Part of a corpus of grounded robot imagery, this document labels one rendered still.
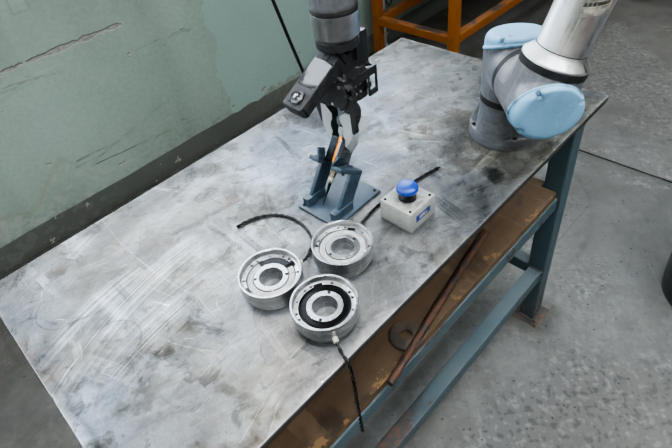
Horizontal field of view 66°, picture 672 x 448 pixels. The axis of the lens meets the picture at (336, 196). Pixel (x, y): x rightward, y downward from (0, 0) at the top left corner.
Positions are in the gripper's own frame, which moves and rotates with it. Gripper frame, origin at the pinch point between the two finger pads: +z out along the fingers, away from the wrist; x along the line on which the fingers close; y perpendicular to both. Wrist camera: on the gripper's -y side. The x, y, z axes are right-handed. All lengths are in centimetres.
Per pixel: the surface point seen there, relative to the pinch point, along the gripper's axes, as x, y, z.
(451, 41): 82, 164, 67
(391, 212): -12.3, -1.6, 9.0
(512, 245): -22, 30, 38
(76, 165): 149, -12, 64
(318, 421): -17, -30, 37
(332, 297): -16.7, -21.8, 9.1
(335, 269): -13.4, -17.6, 8.8
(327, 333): -20.9, -27.3, 8.5
